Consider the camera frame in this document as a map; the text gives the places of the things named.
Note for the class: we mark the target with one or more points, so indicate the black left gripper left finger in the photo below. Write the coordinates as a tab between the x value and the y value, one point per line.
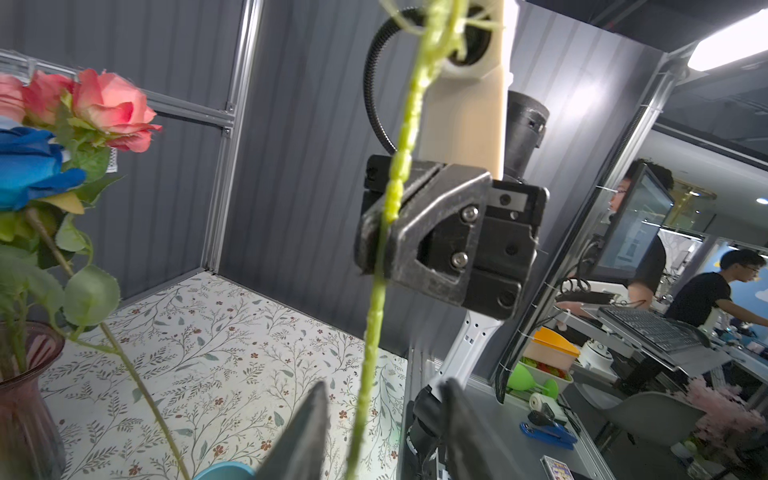
300	451

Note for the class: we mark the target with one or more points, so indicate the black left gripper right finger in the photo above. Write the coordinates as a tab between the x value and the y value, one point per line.
472	449

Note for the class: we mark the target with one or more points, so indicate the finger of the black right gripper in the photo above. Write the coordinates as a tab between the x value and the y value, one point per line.
431	244
378	174

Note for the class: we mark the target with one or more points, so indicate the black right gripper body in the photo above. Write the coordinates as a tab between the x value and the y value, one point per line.
507	248

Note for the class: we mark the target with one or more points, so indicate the teal ceramic vase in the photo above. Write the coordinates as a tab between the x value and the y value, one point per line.
229	470

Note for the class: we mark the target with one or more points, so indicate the pale peony spray stem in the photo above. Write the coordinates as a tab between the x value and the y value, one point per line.
442	35

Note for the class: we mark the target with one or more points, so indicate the pink ribbed glass vase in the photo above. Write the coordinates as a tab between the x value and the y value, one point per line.
31	446

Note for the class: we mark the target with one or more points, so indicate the large pink rose stem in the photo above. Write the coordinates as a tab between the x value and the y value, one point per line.
102	112

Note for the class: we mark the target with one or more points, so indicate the small pink rose stem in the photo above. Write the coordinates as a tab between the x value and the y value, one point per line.
36	103

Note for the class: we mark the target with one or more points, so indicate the blue flower stem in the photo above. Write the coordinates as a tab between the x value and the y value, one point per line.
31	173

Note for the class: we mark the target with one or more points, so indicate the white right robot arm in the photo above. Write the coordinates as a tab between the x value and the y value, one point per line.
470	117

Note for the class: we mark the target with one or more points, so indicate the computer monitor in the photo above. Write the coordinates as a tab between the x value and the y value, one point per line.
631	230

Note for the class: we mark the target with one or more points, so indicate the person behind monitor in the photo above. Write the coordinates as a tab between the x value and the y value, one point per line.
642	289

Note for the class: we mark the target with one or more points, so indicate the person in black shirt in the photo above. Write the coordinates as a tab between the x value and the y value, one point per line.
694	302

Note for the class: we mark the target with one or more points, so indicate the black keyboard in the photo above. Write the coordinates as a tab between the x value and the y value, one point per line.
660	332

